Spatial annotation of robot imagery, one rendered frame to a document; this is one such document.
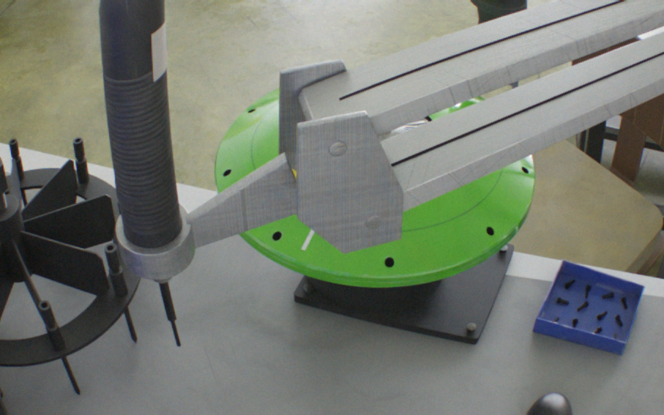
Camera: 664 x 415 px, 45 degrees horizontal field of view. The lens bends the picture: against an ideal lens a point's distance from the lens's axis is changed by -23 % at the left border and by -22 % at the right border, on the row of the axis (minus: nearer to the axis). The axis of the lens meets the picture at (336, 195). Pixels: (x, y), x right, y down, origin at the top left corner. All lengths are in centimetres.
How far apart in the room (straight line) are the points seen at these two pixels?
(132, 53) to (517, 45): 21
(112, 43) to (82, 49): 293
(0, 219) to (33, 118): 211
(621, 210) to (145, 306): 92
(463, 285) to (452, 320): 5
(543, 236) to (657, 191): 124
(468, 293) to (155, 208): 55
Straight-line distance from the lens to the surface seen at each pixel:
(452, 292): 102
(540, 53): 52
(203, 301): 103
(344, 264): 85
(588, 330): 101
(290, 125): 55
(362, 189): 53
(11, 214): 97
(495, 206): 90
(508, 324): 101
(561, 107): 56
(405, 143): 57
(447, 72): 52
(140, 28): 46
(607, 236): 158
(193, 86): 300
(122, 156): 50
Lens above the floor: 166
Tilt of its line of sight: 40 degrees down
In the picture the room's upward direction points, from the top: 1 degrees counter-clockwise
